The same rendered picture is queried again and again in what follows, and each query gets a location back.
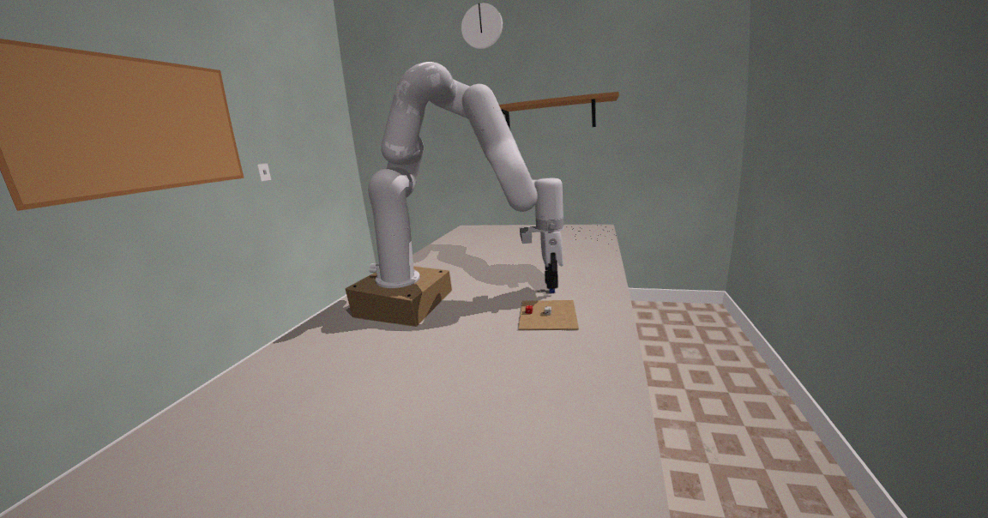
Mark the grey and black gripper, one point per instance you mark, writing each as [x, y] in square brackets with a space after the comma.
[551, 251]

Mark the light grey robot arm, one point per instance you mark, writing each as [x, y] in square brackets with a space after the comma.
[403, 149]

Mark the tan square mat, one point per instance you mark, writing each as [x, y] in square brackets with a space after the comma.
[562, 317]

